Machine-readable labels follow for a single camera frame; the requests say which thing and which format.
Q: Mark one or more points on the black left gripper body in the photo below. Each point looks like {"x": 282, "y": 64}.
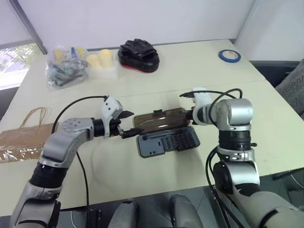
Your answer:
{"x": 115, "y": 127}

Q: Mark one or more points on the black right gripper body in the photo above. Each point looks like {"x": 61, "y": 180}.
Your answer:
{"x": 189, "y": 115}

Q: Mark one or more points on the dark screwdriver bit case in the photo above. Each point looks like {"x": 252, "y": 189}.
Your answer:
{"x": 166, "y": 142}

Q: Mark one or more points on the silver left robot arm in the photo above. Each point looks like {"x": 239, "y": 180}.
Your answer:
{"x": 71, "y": 133}

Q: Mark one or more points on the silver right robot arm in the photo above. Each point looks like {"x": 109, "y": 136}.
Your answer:
{"x": 237, "y": 111}

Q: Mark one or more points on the blue tape roll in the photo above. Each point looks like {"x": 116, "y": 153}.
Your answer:
{"x": 229, "y": 56}

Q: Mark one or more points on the tall yellow cylinder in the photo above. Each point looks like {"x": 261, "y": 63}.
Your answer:
{"x": 106, "y": 58}

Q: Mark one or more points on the black padded mitt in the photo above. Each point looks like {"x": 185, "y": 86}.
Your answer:
{"x": 139, "y": 55}

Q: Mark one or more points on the short yellow cylinder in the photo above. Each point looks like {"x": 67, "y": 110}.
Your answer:
{"x": 92, "y": 62}

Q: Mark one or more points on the clear plastic bag of parts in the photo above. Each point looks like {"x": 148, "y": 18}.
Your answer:
{"x": 65, "y": 69}

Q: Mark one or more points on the grey rounded robot leg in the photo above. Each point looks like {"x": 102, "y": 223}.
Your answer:
{"x": 124, "y": 213}
{"x": 185, "y": 211}

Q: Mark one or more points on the brown paper bag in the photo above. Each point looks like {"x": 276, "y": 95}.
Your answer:
{"x": 21, "y": 142}

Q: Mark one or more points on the grey fabric chair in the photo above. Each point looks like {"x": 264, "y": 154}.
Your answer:
{"x": 293, "y": 88}

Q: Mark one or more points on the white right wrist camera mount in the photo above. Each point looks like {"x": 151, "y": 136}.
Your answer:
{"x": 202, "y": 97}

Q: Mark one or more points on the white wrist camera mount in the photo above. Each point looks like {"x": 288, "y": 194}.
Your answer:
{"x": 110, "y": 106}
{"x": 202, "y": 97}

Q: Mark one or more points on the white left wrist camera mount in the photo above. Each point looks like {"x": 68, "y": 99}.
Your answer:
{"x": 110, "y": 106}

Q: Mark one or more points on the black bracket under table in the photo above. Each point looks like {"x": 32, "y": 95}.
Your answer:
{"x": 94, "y": 218}

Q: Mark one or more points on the dark window frame bar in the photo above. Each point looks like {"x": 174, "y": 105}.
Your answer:
{"x": 28, "y": 26}

